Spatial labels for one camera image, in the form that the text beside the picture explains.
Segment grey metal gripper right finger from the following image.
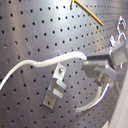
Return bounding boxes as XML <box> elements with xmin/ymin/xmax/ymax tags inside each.
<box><xmin>87</xmin><ymin>50</ymin><xmax>115</xmax><ymax>66</ymax></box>

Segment grey metal cable clip bracket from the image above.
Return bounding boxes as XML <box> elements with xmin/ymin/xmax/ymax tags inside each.
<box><xmin>43</xmin><ymin>63</ymin><xmax>66</xmax><ymax>109</ymax></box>

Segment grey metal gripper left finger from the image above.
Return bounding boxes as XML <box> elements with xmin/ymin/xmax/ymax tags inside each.
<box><xmin>82</xmin><ymin>62</ymin><xmax>117</xmax><ymax>84</ymax></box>

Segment silver metal clip upper right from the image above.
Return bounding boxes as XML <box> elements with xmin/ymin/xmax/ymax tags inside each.
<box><xmin>110</xmin><ymin>16</ymin><xmax>127</xmax><ymax>47</ymax></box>

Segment white braided cable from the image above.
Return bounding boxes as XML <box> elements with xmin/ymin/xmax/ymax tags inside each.
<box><xmin>0</xmin><ymin>50</ymin><xmax>111</xmax><ymax>113</ymax></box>

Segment yellow cable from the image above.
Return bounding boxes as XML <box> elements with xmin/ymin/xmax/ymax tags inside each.
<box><xmin>70</xmin><ymin>0</ymin><xmax>105</xmax><ymax>26</ymax></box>

